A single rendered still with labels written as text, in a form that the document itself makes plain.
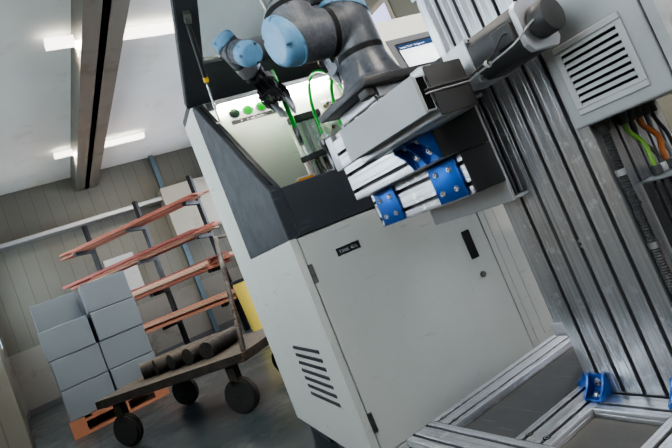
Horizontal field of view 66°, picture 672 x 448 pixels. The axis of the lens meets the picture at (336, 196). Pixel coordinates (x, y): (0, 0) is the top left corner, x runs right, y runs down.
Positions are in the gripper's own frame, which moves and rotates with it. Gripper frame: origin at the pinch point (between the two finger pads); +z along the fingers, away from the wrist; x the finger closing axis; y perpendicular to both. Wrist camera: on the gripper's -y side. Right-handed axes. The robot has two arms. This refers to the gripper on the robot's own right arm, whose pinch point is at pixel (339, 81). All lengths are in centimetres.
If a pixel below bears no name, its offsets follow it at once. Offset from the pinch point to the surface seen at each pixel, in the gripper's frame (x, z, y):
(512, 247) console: 41, 74, -3
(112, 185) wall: -49, -171, -769
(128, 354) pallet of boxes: -100, 75, -366
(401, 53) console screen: 52, -15, -34
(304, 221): -28.2, 38.9, -3.0
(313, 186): -21.1, 29.6, -3.0
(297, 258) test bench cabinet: -35, 48, -3
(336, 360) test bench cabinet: -35, 81, -3
